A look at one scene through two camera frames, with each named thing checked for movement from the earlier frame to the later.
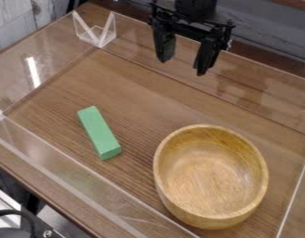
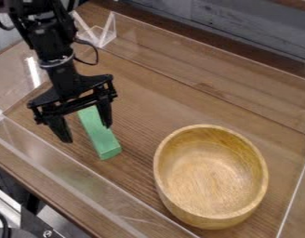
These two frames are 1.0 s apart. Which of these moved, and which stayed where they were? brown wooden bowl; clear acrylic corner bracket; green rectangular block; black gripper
Moved: black gripper
Stayed: clear acrylic corner bracket; brown wooden bowl; green rectangular block
